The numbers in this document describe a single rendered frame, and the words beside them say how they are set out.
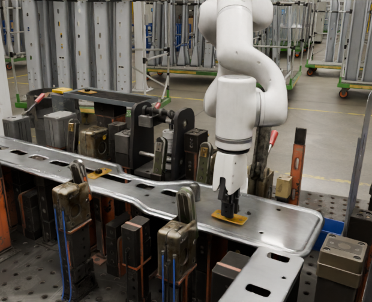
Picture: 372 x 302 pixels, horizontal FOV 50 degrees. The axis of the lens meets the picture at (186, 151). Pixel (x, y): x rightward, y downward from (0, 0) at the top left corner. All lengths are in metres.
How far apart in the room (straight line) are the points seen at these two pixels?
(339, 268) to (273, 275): 0.12
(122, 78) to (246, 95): 4.64
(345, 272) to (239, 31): 0.56
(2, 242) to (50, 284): 0.26
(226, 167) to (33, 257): 0.81
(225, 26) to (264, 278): 0.57
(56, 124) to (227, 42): 0.79
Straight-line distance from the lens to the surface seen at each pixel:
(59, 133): 1.53
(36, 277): 1.37
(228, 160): 0.88
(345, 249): 0.83
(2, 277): 1.40
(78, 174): 1.10
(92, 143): 1.42
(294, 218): 1.03
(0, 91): 4.89
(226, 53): 0.95
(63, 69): 5.84
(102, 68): 5.56
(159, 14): 9.10
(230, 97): 0.85
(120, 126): 1.42
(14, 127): 1.74
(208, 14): 1.24
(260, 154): 1.12
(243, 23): 1.00
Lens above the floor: 1.48
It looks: 20 degrees down
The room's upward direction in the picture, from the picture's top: 1 degrees clockwise
